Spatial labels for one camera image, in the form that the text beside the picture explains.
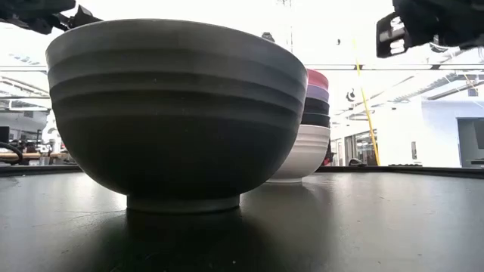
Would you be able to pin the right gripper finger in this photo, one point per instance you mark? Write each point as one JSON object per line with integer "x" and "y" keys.
{"x": 382, "y": 38}

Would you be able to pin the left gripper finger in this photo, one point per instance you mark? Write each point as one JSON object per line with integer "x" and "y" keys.
{"x": 81, "y": 19}

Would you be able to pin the pink ribbed bowl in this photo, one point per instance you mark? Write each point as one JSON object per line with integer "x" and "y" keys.
{"x": 318, "y": 78}

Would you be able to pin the purple ribbed bowl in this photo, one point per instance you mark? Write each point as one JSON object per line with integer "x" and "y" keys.
{"x": 318, "y": 93}

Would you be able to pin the black ribbed bowl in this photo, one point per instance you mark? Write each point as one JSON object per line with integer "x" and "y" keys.
{"x": 177, "y": 124}
{"x": 317, "y": 120}
{"x": 318, "y": 106}

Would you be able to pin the white ribbed bowl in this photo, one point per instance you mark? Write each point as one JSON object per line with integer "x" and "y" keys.
{"x": 306, "y": 151}

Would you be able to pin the black monitor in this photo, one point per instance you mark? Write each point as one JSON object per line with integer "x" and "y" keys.
{"x": 4, "y": 135}

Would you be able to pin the wooden workbench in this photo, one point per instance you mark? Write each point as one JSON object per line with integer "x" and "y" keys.
{"x": 30, "y": 155}

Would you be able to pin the black table frame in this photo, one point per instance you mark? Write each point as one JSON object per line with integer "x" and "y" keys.
{"x": 416, "y": 170}

